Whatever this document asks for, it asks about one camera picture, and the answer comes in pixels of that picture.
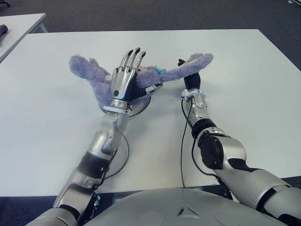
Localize white plate black rim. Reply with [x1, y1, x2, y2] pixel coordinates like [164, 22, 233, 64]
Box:
[128, 95, 152, 117]

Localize grey robot torso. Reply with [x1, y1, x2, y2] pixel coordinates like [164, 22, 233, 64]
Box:
[83, 187, 283, 226]

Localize white side table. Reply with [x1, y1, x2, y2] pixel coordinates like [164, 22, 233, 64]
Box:
[0, 13, 47, 62]

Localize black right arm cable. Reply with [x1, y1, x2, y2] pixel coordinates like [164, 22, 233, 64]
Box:
[180, 98, 221, 188]

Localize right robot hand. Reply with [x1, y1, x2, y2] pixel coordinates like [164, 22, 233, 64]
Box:
[177, 58, 202, 91]

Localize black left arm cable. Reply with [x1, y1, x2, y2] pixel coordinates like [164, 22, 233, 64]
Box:
[101, 134, 130, 182]

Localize purple plush bunny doll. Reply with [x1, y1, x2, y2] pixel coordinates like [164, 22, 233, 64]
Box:
[69, 52, 214, 109]

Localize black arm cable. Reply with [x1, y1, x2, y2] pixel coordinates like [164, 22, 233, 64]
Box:
[180, 98, 221, 188]
[101, 134, 130, 182]

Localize black remote controller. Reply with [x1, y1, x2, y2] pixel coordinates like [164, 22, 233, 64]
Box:
[0, 24, 9, 47]

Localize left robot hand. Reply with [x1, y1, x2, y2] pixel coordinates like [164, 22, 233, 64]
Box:
[110, 47, 163, 101]

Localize metal table clamp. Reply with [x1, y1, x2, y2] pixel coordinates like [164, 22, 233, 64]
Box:
[91, 194, 102, 210]

